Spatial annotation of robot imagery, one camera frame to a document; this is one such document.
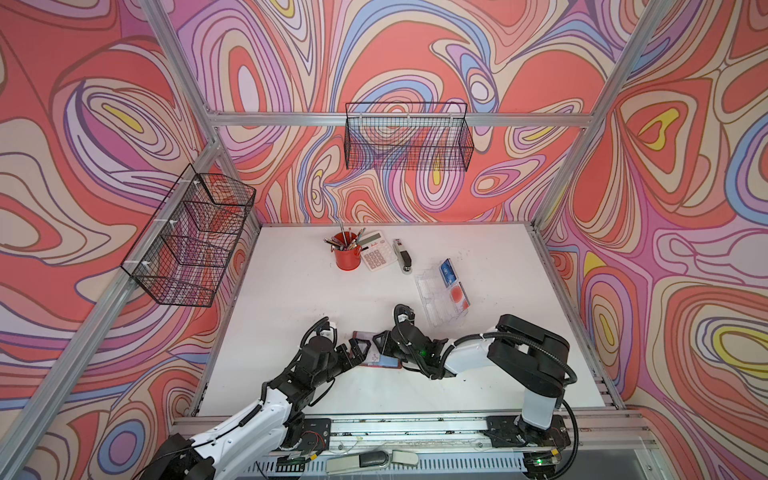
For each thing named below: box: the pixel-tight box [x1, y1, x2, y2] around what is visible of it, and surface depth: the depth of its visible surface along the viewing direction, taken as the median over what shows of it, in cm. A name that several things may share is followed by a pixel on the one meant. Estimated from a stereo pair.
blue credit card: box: [439, 258, 459, 288], surface depth 96 cm
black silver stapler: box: [393, 238, 413, 275], surface depth 107 cm
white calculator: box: [358, 230, 397, 272], surface depth 110 cm
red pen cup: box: [333, 231, 362, 271], surface depth 106 cm
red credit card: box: [450, 282, 471, 312], surface depth 90 cm
